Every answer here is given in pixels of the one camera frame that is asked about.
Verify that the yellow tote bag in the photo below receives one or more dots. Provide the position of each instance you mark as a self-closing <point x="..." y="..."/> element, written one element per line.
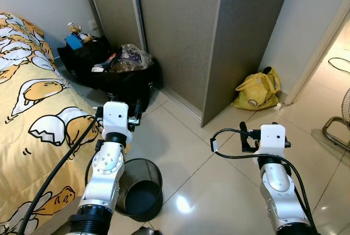
<point x="256" y="94"/>

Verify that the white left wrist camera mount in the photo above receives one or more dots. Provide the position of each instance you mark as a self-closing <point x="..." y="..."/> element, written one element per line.
<point x="116" y="116"/>

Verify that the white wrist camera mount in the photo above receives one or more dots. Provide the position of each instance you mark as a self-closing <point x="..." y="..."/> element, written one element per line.
<point x="116" y="116"/>
<point x="272" y="139"/>

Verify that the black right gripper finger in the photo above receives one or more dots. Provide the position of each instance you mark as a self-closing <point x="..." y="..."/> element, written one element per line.
<point x="244" y="129"/>

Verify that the metal standing fan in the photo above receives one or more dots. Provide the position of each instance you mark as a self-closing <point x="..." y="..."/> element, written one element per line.
<point x="331" y="134"/>

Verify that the crumpled clear plastic bag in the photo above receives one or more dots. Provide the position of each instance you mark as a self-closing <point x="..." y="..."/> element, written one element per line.
<point x="134" y="57"/>

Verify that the brown plush toy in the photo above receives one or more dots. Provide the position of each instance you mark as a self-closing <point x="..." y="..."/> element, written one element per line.
<point x="76" y="30"/>

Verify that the small black fabric bag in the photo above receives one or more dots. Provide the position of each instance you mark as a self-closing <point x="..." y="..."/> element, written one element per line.
<point x="74" y="60"/>

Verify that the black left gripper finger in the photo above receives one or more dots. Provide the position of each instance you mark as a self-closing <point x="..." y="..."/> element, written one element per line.
<point x="138" y="107"/>

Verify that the black mesh wastebasket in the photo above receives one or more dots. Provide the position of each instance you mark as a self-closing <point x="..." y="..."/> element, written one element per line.
<point x="143" y="197"/>

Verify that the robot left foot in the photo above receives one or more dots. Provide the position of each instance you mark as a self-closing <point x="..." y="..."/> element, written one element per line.
<point x="146" y="230"/>

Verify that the white wall socket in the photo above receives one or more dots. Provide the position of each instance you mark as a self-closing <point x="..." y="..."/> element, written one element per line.
<point x="93" y="26"/>

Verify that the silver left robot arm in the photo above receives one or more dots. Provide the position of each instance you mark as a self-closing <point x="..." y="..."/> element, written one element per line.
<point x="106" y="175"/>

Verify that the grey sliding wardrobe door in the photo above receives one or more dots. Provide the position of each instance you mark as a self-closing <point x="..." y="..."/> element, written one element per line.
<point x="178" y="38"/>

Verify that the large black fabric bag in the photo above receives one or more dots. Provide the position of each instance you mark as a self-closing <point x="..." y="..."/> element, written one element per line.
<point x="131" y="84"/>

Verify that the blue box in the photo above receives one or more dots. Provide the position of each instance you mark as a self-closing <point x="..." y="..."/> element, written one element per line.
<point x="73" y="41"/>

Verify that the grey wardrobe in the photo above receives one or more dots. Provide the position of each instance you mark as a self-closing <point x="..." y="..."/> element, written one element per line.
<point x="240" y="38"/>

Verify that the white red tube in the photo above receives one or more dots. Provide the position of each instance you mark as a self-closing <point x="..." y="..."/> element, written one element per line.
<point x="104" y="64"/>

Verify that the yellow egg print duvet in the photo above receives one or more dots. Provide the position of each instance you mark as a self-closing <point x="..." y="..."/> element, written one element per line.
<point x="33" y="93"/>

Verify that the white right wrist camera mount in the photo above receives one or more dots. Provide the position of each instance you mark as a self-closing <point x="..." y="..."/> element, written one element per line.
<point x="272" y="139"/>

